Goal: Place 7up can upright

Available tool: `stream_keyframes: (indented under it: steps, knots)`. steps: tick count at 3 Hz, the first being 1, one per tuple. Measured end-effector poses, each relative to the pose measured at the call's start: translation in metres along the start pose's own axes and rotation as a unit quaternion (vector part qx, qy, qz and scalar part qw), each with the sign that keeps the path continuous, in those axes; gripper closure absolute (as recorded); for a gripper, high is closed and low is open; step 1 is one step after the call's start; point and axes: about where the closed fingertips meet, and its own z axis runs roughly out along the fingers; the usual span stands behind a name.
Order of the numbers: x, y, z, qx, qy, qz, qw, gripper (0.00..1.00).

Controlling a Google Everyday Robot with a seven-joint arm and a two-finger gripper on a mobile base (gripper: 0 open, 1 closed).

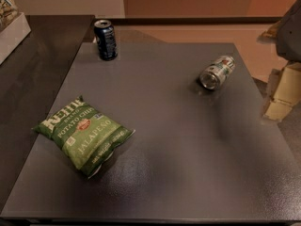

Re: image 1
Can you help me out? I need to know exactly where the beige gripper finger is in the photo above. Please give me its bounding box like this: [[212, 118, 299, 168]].
[[260, 22, 280, 40], [263, 62, 301, 121]]

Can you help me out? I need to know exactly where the silver green 7up can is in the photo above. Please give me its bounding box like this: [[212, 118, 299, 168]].
[[199, 56, 235, 90]]

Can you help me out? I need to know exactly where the dark blue soda can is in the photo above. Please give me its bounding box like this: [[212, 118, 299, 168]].
[[94, 20, 118, 60]]

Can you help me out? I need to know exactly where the green jalapeno chips bag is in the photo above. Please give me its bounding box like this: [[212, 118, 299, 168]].
[[33, 96, 135, 178]]

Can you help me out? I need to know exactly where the white box with snacks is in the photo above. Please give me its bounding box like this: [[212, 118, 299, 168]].
[[0, 0, 31, 64]]

